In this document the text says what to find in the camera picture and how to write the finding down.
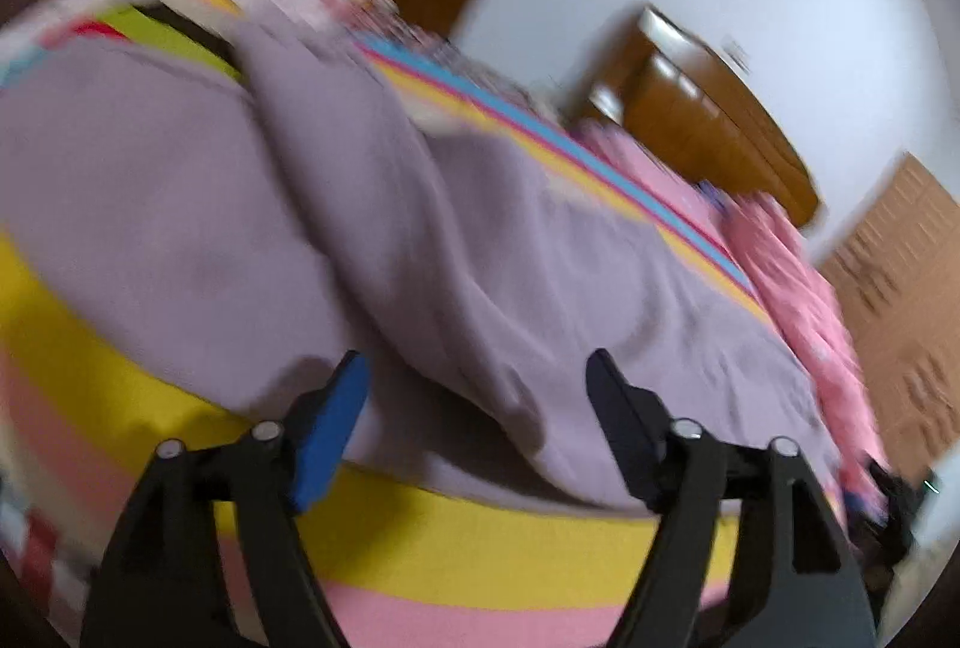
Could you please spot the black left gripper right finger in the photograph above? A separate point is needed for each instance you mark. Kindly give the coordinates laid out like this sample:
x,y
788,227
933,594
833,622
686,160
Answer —
x,y
748,551

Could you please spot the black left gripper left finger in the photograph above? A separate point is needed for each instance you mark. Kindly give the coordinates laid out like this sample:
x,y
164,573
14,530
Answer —
x,y
200,524

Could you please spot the lavender fleece pants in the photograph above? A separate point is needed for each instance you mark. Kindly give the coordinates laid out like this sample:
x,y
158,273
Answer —
x,y
235,236

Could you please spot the rainbow striped bed sheet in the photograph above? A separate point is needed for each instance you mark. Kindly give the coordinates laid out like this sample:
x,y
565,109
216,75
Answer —
x,y
404,566

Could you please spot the light wooden wardrobe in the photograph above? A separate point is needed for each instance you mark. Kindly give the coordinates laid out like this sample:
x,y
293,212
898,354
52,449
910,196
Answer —
x,y
896,279

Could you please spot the pink blanket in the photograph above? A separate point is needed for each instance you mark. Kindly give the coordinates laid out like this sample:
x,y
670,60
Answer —
x,y
756,232

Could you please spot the brown wooden dresser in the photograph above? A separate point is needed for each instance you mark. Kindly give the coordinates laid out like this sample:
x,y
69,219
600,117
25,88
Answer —
x,y
673,94

